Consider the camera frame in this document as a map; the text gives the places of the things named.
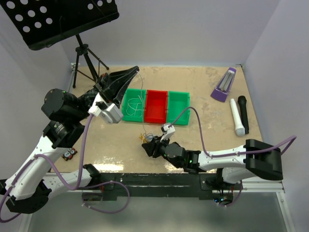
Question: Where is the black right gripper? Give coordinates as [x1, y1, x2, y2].
[141, 134, 170, 161]

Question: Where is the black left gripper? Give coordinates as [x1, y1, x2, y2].
[71, 65, 139, 122]

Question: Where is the white wire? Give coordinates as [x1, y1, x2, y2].
[124, 71, 145, 132]

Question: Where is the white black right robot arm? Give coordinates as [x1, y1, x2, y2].
[141, 136, 283, 190]

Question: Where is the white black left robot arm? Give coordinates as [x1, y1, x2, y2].
[0, 66, 139, 216]

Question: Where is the left green plastic bin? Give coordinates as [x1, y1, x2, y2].
[122, 88, 146, 122]

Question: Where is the green plastic bin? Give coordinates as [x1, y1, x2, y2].
[166, 91, 190, 126]
[122, 88, 146, 122]

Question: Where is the red plastic bin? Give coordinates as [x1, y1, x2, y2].
[144, 90, 168, 124]

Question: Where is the right green plastic bin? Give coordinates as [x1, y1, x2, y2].
[166, 91, 190, 126]

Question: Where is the white microphone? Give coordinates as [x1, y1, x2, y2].
[230, 99, 245, 137]

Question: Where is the purple metronome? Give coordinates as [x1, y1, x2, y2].
[211, 67, 237, 102]

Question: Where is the black music stand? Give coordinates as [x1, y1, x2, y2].
[0, 0, 119, 81]

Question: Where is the black microphone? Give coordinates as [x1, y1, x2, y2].
[238, 96, 249, 134]

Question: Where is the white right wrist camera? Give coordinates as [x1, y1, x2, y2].
[160, 123, 176, 142]

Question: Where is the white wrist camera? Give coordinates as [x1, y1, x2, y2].
[88, 101, 124, 124]
[160, 123, 176, 142]

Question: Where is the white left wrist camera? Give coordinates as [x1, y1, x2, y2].
[88, 101, 124, 124]

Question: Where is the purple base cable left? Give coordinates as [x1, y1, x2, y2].
[81, 178, 131, 214]

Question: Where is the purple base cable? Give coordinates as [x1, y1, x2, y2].
[214, 181, 243, 208]
[81, 178, 131, 214]

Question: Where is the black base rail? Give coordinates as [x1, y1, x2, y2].
[72, 173, 243, 201]

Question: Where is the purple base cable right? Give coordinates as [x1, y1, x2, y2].
[214, 181, 243, 208]

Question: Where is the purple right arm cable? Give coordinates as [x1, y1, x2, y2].
[169, 106, 297, 159]

